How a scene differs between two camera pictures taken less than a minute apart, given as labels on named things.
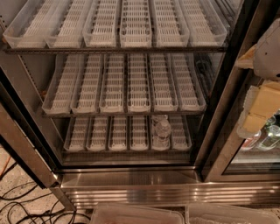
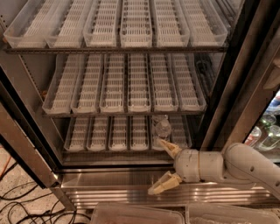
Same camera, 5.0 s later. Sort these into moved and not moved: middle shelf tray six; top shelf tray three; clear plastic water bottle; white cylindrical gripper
Moved: white cylindrical gripper
Not moved: top shelf tray three; middle shelf tray six; clear plastic water bottle
